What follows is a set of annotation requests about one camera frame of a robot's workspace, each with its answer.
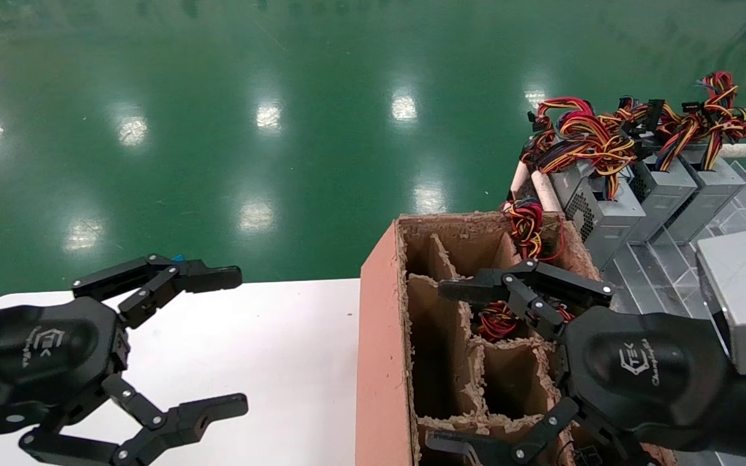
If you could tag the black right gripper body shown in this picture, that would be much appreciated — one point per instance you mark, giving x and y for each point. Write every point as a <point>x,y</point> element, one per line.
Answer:
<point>643,377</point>

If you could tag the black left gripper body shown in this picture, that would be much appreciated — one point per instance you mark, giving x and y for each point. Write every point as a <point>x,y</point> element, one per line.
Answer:
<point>36,362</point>

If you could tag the brown cardboard box with dividers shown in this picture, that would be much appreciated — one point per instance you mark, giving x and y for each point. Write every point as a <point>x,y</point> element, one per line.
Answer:
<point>383,362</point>

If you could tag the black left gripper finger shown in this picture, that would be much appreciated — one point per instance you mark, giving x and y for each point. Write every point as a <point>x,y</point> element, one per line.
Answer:
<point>204,414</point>
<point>208,277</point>

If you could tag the pinkish white tube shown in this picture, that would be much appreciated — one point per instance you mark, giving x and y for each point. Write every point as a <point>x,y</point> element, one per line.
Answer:
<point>519,180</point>
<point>546,191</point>

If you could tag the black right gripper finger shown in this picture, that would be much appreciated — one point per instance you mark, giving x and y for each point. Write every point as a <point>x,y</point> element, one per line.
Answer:
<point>468,452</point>
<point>474,288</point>

